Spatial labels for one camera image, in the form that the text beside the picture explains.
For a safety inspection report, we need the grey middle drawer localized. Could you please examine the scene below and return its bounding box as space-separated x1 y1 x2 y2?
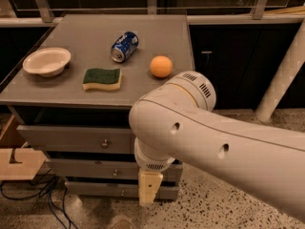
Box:
46 157 184 183

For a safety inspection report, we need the light wooden furniture piece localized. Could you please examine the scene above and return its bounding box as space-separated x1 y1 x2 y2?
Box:
0 115 46 181

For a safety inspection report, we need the black cable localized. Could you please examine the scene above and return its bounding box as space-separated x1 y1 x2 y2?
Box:
0 170 60 198

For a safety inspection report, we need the green yellow sponge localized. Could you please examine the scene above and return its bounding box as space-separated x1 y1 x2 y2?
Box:
83 68 122 91

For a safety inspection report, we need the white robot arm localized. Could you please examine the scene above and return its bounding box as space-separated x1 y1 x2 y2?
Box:
129 71 305 221

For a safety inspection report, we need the grey drawer cabinet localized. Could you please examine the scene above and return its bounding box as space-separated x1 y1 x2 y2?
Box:
0 14 193 198

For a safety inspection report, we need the blue cable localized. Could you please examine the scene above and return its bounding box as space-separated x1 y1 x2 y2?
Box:
0 178 79 229

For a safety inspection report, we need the orange ball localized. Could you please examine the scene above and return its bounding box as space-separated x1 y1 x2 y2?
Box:
150 55 173 78

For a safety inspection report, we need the white bowl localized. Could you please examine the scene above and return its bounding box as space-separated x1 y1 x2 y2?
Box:
23 48 71 77

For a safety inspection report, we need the grey top drawer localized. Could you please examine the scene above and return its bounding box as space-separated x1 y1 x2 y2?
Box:
17 125 134 154

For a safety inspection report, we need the blue soda can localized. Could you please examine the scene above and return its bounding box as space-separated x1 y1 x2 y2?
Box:
111 31 139 63

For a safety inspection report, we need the metal glass railing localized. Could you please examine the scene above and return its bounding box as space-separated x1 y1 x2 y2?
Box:
0 0 305 28

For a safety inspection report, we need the white diagonal post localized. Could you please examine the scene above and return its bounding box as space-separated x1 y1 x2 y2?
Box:
255 21 305 122

